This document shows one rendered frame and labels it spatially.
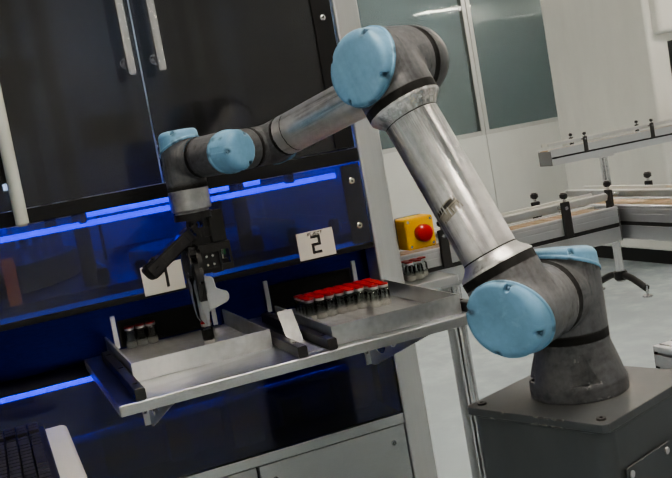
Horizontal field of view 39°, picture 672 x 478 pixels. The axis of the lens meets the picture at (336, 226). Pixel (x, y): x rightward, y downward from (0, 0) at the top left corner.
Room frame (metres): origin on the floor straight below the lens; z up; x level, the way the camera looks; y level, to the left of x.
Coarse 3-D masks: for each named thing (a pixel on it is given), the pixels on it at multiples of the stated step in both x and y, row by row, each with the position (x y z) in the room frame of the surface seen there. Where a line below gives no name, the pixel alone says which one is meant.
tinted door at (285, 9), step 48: (192, 0) 2.01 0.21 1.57; (240, 0) 2.05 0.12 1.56; (288, 0) 2.09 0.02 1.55; (144, 48) 1.97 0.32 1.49; (192, 48) 2.01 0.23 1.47; (240, 48) 2.04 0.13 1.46; (288, 48) 2.08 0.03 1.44; (192, 96) 2.00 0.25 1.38; (240, 96) 2.04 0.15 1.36; (288, 96) 2.07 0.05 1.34
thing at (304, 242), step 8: (312, 232) 2.06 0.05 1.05; (320, 232) 2.07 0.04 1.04; (328, 232) 2.07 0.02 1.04; (304, 240) 2.05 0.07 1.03; (312, 240) 2.06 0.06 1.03; (328, 240) 2.07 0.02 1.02; (304, 248) 2.05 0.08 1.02; (320, 248) 2.07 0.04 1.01; (328, 248) 2.07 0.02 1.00; (304, 256) 2.05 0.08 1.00; (312, 256) 2.06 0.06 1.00; (320, 256) 2.06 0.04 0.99
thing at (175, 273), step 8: (176, 264) 1.95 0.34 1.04; (168, 272) 1.95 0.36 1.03; (176, 272) 1.95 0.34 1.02; (144, 280) 1.93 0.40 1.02; (152, 280) 1.93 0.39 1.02; (160, 280) 1.94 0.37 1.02; (176, 280) 1.95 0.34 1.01; (184, 280) 1.96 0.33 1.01; (144, 288) 1.93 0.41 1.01; (152, 288) 1.93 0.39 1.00; (160, 288) 1.94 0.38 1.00; (168, 288) 1.94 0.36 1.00; (176, 288) 1.95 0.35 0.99
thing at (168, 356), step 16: (224, 320) 2.06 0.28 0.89; (240, 320) 1.92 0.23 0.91; (176, 336) 2.02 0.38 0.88; (192, 336) 1.98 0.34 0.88; (224, 336) 1.92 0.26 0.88; (240, 336) 1.73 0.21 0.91; (256, 336) 1.74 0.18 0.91; (112, 352) 1.88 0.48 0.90; (128, 352) 1.93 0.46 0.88; (144, 352) 1.90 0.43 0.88; (160, 352) 1.87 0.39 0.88; (176, 352) 1.68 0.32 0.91; (192, 352) 1.69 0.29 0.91; (208, 352) 1.70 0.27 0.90; (224, 352) 1.71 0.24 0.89; (240, 352) 1.72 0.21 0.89; (128, 368) 1.70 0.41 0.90; (144, 368) 1.66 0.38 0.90; (160, 368) 1.67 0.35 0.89; (176, 368) 1.68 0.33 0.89
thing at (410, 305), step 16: (400, 288) 2.00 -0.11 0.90; (416, 288) 1.92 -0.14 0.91; (400, 304) 1.93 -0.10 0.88; (416, 304) 1.90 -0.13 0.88; (432, 304) 1.74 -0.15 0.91; (448, 304) 1.75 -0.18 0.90; (304, 320) 1.81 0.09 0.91; (320, 320) 1.91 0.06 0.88; (336, 320) 1.88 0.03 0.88; (352, 320) 1.85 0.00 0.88; (368, 320) 1.69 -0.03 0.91; (384, 320) 1.70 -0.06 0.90; (400, 320) 1.71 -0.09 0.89; (416, 320) 1.72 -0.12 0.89; (336, 336) 1.67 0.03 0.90; (352, 336) 1.68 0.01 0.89; (368, 336) 1.69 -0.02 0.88
